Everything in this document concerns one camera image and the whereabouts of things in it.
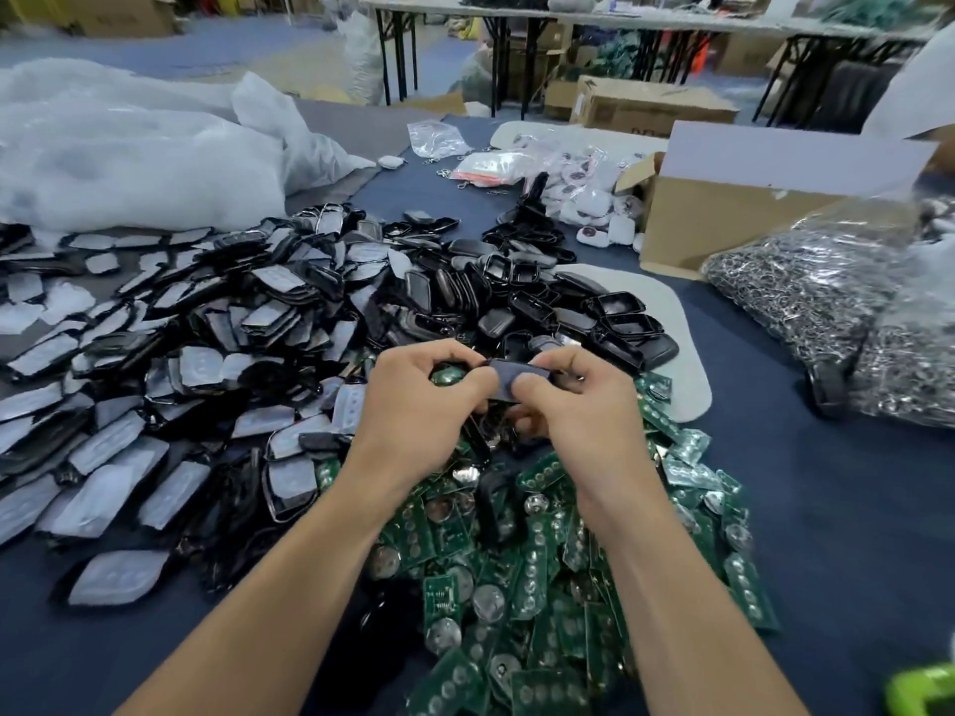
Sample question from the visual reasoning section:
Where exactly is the person's right hand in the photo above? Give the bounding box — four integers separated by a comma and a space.
504, 345, 661, 508

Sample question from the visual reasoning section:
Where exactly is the person's left forearm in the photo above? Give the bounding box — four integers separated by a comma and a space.
112, 447, 419, 716

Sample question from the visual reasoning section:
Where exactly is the clear bag of metal rings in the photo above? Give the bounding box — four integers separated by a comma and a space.
701, 197, 955, 429

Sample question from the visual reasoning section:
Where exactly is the pile of film-covered black covers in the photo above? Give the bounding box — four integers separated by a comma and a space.
0, 204, 419, 612

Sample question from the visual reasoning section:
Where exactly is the person's left hand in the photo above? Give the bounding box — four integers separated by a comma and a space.
355, 339, 500, 472

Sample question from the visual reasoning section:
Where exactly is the small clear plastic bag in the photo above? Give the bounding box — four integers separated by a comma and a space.
407, 119, 474, 160

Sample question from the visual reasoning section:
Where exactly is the orange-tinted plastic bag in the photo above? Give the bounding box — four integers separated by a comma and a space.
451, 150, 532, 188

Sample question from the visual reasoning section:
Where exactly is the green tool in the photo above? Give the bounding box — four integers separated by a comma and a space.
885, 662, 955, 716

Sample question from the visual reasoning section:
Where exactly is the white foam sheet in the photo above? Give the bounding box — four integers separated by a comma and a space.
548, 264, 715, 424

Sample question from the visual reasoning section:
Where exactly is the large white plastic bag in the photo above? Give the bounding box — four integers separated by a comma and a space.
0, 58, 378, 235

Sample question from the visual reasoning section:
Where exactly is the person's right forearm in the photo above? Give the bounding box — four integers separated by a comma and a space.
574, 469, 814, 716

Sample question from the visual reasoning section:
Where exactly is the closed brown cardboard box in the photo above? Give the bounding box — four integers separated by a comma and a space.
572, 76, 741, 138

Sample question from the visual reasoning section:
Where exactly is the pile of black shell halves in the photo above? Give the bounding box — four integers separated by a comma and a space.
373, 175, 681, 377

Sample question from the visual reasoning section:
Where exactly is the black remote key shell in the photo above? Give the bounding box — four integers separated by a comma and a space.
485, 358, 561, 405

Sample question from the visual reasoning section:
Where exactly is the pile of white remote shells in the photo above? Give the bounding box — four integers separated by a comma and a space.
515, 137, 661, 253

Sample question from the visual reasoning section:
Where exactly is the pile of green circuit boards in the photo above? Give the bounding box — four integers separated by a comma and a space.
366, 365, 780, 716

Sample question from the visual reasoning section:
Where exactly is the grey foam sheet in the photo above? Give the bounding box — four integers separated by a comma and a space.
284, 96, 434, 209

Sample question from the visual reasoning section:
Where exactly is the white filled sack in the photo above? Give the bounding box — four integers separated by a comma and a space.
336, 10, 389, 106

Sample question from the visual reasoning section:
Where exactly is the open cardboard box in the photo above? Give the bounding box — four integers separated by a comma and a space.
613, 120, 940, 281

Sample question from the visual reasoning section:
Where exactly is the long white folding table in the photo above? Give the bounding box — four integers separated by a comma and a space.
358, 0, 955, 127

